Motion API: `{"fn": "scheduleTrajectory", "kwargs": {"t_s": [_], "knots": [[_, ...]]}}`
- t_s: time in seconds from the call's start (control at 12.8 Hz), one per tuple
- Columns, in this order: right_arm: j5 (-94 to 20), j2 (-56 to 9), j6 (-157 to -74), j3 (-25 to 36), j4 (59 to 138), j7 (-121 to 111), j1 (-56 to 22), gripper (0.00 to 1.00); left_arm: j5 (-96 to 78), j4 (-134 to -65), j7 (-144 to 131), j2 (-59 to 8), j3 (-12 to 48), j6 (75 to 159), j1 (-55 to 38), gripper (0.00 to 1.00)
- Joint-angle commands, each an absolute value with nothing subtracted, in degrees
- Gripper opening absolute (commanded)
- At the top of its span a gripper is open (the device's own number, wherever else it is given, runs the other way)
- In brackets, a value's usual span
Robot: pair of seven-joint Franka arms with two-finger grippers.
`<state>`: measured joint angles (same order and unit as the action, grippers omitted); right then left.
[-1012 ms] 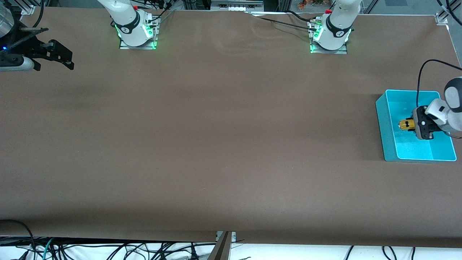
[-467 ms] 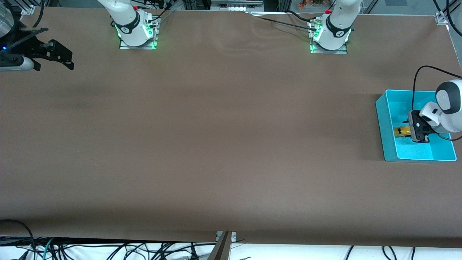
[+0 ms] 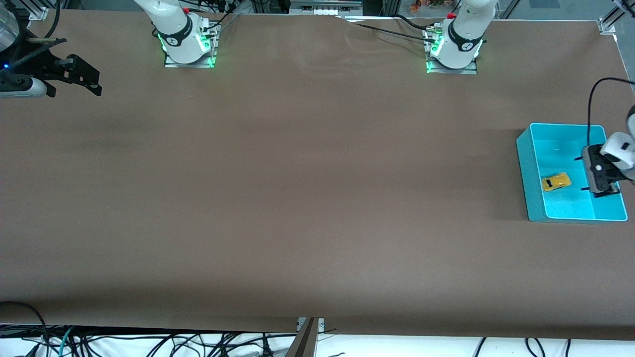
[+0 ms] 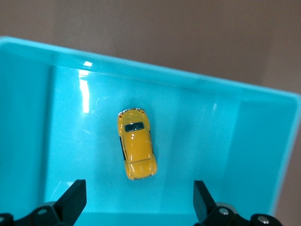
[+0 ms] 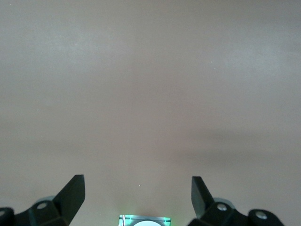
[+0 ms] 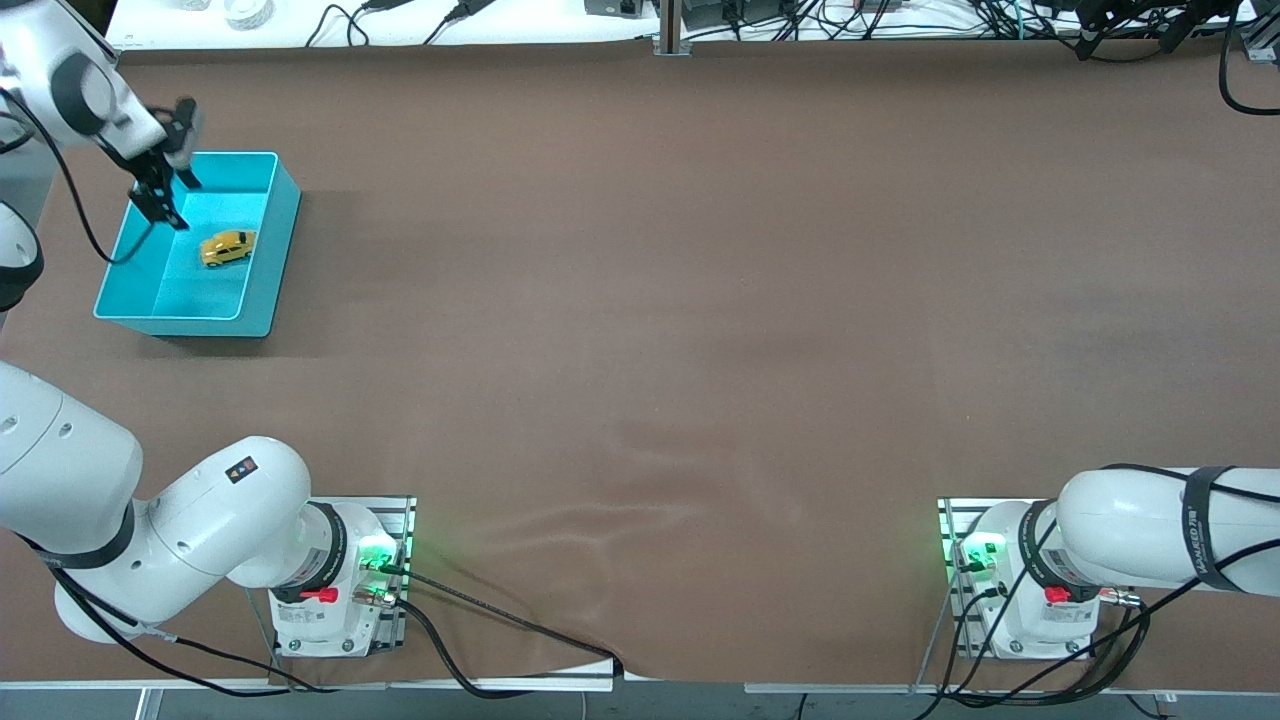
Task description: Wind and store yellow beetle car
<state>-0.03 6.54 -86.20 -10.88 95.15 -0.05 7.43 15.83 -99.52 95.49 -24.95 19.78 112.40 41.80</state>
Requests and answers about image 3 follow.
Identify turquoise plastic bin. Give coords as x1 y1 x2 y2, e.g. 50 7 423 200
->
516 122 628 223

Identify yellow beetle toy car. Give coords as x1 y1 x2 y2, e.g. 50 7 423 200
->
541 172 572 192

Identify black looping cable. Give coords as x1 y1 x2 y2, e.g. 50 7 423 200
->
0 301 48 344

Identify white power strip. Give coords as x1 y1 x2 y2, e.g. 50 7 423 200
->
290 0 363 15

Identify black base cable bundle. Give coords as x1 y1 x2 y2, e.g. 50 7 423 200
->
191 0 240 36

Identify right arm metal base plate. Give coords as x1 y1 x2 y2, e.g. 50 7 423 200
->
164 22 219 69

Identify brown table cover sheet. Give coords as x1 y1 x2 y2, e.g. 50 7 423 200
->
0 9 635 343

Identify metal table edge bracket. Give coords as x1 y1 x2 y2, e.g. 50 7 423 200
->
285 317 325 357

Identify black cable tangle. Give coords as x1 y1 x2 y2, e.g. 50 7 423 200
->
74 331 278 357

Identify teal cable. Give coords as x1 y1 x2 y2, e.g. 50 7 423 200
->
59 326 75 357

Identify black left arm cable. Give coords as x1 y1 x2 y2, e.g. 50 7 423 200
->
587 77 635 147

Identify black base power cable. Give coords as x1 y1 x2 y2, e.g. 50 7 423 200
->
342 14 438 44

